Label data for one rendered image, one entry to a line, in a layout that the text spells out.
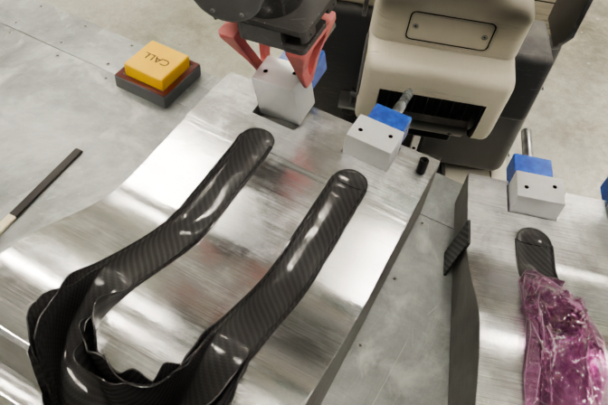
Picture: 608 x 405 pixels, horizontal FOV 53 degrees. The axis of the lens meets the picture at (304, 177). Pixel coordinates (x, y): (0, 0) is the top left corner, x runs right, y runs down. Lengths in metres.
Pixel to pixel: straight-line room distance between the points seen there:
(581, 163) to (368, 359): 1.58
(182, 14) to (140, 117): 1.59
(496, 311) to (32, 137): 0.56
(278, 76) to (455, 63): 0.37
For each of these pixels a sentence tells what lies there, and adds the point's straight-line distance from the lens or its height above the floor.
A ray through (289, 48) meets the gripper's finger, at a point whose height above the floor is 1.01.
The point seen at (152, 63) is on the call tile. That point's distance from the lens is 0.81.
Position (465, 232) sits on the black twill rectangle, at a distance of 0.64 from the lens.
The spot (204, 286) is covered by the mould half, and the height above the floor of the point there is 0.91.
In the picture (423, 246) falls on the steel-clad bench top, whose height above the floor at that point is 0.80.
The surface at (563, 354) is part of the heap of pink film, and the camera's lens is 0.53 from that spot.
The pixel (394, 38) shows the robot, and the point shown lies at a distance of 0.93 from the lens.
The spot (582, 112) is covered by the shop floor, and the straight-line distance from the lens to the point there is 2.30.
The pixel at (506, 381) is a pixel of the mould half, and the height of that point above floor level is 0.89.
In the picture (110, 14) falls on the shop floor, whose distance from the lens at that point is 2.39.
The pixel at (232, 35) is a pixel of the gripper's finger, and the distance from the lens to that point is 0.59.
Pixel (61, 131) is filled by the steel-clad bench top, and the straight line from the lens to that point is 0.80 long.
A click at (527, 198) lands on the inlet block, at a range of 0.67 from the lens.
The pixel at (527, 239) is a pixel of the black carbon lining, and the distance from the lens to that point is 0.67.
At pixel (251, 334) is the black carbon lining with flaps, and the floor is 0.91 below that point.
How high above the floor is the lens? 1.35
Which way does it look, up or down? 49 degrees down
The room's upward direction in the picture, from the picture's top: 8 degrees clockwise
